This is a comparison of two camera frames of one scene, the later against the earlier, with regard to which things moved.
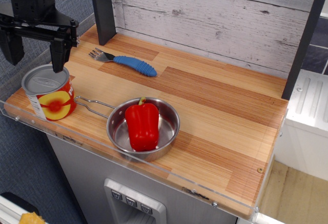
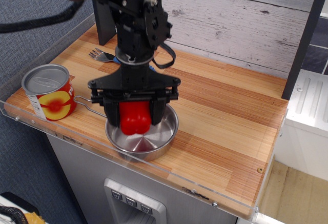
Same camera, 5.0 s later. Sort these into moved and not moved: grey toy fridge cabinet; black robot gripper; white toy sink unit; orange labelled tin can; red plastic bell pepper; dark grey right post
Moved: black robot gripper; red plastic bell pepper
Not moved: white toy sink unit; dark grey right post; grey toy fridge cabinet; orange labelled tin can
